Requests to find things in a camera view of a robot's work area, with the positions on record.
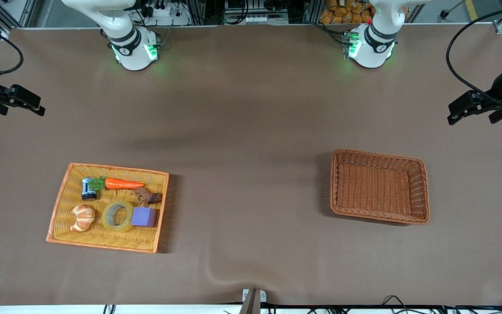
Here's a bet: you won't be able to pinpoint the yellowish clear packing tape roll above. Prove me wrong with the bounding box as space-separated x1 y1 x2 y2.
101 200 135 233

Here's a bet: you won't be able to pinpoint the orange toy carrot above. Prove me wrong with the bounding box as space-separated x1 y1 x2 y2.
89 176 146 191

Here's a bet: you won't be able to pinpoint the brown wicker basket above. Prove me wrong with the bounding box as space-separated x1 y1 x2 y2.
330 149 431 225

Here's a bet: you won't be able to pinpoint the toy croissant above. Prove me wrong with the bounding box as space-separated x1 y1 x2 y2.
70 205 96 233

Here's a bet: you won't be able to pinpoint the brown toy chunk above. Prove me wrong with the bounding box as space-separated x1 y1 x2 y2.
131 187 163 207

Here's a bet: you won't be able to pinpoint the yellow orange-rimmed wicker tray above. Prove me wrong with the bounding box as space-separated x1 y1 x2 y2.
46 163 170 254

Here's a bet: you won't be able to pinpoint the pile of toy breads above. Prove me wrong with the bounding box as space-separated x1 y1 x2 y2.
319 0 376 25

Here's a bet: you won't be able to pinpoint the purple foam cube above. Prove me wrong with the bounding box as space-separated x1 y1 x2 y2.
131 207 159 229

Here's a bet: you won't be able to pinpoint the white power strip with plugs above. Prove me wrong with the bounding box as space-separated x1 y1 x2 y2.
144 0 190 27

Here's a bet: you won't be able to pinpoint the small white power strip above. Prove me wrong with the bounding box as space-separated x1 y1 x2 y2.
244 15 278 25

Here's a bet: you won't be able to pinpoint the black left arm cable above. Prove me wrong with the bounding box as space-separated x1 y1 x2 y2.
446 3 502 106

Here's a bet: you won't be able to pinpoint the black cables along table edge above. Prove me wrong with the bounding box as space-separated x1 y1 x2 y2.
223 295 502 314

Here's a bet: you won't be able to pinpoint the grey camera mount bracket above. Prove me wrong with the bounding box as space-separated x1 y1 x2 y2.
241 288 268 314

